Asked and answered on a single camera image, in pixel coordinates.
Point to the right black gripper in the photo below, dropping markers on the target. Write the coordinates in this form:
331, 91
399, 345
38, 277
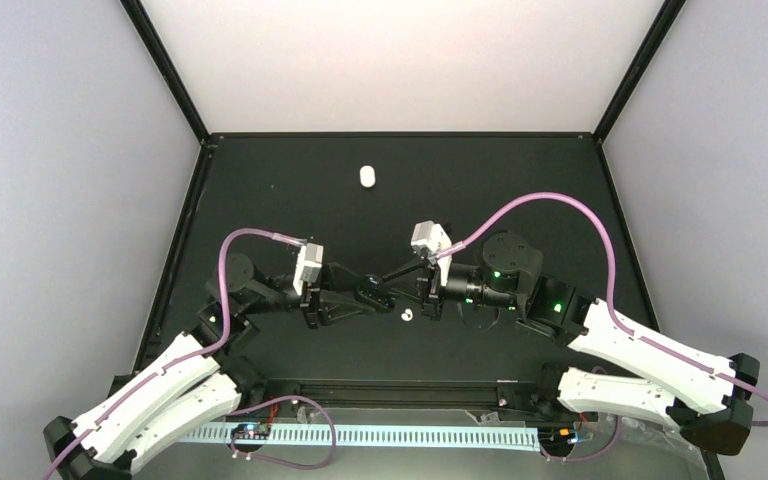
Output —
425, 285

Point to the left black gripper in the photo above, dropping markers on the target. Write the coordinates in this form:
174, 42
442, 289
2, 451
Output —
312, 304

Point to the black earbud charging case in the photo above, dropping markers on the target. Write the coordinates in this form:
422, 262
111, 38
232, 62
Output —
370, 292

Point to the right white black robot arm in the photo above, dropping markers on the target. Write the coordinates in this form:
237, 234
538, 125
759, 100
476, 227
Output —
701, 397

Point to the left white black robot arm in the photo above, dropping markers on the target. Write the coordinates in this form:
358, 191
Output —
202, 375

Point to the white capsule object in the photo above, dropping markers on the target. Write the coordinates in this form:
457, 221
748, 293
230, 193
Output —
367, 176

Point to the clear plastic sheet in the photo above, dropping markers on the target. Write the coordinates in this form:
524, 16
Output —
601, 438

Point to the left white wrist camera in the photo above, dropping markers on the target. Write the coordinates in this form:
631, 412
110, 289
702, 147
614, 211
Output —
308, 266

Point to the black front mounting rail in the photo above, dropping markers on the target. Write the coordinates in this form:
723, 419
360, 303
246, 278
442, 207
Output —
542, 403

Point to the white slotted cable duct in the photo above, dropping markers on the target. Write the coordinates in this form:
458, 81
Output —
517, 438

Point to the left black frame post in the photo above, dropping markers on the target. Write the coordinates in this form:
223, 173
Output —
144, 27

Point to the black frame post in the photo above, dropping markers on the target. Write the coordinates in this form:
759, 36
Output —
644, 55
144, 27

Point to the right black frame post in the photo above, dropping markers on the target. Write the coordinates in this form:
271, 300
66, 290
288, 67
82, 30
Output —
644, 55

